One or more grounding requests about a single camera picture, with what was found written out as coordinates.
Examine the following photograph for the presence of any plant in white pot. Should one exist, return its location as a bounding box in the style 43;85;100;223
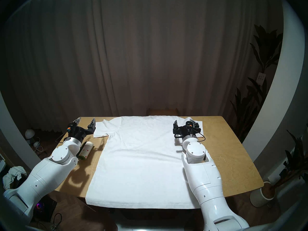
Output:
250;123;308;208

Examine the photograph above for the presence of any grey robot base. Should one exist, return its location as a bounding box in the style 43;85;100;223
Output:
115;221;205;231

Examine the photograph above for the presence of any white floor cable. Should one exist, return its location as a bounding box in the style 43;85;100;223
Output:
34;137;45;153

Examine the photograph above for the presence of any black floor cable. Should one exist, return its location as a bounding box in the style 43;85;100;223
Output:
52;212;63;230

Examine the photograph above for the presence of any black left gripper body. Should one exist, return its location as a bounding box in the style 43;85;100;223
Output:
68;123;96;141

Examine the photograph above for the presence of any green handled lint roller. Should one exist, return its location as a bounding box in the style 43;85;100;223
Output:
77;141;95;160

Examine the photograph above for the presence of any computer with rgb fans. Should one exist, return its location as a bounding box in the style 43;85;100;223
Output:
31;197;58;221

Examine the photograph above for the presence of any white curved arch pillar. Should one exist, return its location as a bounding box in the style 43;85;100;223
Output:
242;0;306;178
0;90;45;175

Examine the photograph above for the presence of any crumpled white cloth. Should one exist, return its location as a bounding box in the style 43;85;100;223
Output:
2;166;27;190

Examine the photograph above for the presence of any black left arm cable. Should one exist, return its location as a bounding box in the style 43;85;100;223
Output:
56;133;69;144

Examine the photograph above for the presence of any white t-shirt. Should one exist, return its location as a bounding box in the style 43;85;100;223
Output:
85;115;205;209

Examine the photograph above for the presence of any large white mushroom lamp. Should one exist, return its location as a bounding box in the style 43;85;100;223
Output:
25;129;35;144

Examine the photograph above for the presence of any tall dark leafy plant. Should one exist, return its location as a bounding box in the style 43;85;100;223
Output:
230;24;284;142

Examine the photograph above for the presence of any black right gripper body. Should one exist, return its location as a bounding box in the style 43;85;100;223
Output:
173;124;201;138

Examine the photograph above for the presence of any brown pleated curtain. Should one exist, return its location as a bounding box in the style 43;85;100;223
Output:
5;0;284;133

